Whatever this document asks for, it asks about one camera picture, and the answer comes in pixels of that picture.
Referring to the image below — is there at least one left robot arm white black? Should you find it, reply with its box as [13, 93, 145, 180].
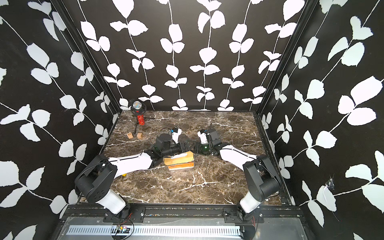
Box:
[75, 134, 198, 215]

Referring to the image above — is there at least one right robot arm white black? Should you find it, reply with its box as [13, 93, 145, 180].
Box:
[194, 129, 281, 214]

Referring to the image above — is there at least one clear plastic tissue box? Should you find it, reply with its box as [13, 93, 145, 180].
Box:
[163, 152, 195, 171]

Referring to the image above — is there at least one white perforated vent strip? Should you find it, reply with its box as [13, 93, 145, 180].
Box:
[64, 225, 243, 238]

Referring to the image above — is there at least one small circuit board with wires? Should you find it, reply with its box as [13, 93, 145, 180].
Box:
[111, 226, 132, 236]

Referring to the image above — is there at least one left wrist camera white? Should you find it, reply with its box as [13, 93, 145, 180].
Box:
[171, 127, 183, 144]

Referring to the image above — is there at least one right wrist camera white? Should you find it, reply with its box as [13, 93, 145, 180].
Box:
[198, 130, 209, 145]

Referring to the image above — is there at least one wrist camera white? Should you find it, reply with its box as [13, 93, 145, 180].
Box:
[171, 127, 183, 144]
[198, 130, 209, 145]

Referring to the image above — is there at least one black front mounting rail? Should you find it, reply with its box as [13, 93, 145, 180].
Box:
[63, 203, 305, 225]

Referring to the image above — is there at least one bamboo tissue box lid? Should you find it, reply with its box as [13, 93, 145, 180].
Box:
[163, 151, 194, 166]

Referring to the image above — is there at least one orange tissue paper pack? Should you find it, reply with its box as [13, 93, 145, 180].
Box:
[168, 162, 194, 171]

